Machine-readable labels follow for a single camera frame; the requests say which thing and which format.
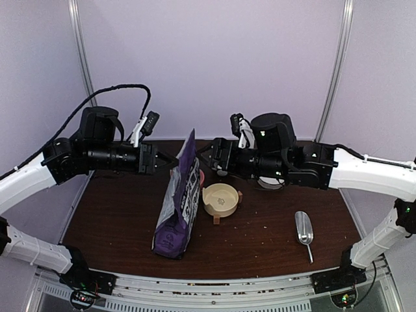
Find metal food scoop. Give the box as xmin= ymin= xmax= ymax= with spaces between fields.
xmin=294 ymin=211 xmax=314 ymax=264

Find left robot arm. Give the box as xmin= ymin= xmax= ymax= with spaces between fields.
xmin=1 ymin=107 xmax=178 ymax=289

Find dark blue ceramic bowl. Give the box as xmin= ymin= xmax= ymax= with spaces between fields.
xmin=216 ymin=169 xmax=228 ymax=177

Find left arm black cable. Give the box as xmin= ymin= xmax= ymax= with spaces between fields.
xmin=0 ymin=83 xmax=152 ymax=179

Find right aluminium frame post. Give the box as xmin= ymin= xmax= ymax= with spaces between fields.
xmin=314 ymin=0 xmax=355 ymax=142

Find aluminium frame post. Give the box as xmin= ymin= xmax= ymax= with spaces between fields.
xmin=314 ymin=0 xmax=355 ymax=142
xmin=68 ymin=0 xmax=94 ymax=95

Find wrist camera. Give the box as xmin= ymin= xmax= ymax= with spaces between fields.
xmin=230 ymin=113 xmax=255 ymax=149
xmin=129 ymin=111 xmax=160 ymax=148

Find pink cat-ear bowl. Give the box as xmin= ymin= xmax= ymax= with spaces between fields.
xmin=199 ymin=169 xmax=205 ymax=188

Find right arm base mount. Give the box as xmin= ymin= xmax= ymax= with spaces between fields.
xmin=311 ymin=246 xmax=367 ymax=309

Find purple pet food bag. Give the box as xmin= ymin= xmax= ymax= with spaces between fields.
xmin=151 ymin=130 xmax=201 ymax=259

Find left aluminium frame post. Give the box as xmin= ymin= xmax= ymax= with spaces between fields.
xmin=68 ymin=0 xmax=94 ymax=95

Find front aluminium rail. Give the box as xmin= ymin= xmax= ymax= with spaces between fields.
xmin=32 ymin=271 xmax=396 ymax=312

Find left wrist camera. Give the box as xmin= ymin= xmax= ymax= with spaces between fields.
xmin=129 ymin=111 xmax=160 ymax=148

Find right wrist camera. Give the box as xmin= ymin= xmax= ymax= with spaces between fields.
xmin=230 ymin=113 xmax=255 ymax=149

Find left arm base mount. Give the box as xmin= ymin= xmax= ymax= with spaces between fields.
xmin=57 ymin=246 xmax=116 ymax=311

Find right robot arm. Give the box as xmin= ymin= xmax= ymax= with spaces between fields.
xmin=197 ymin=112 xmax=415 ymax=292

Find cream cat-ear bowl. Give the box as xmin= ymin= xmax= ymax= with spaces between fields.
xmin=201 ymin=183 xmax=242 ymax=225

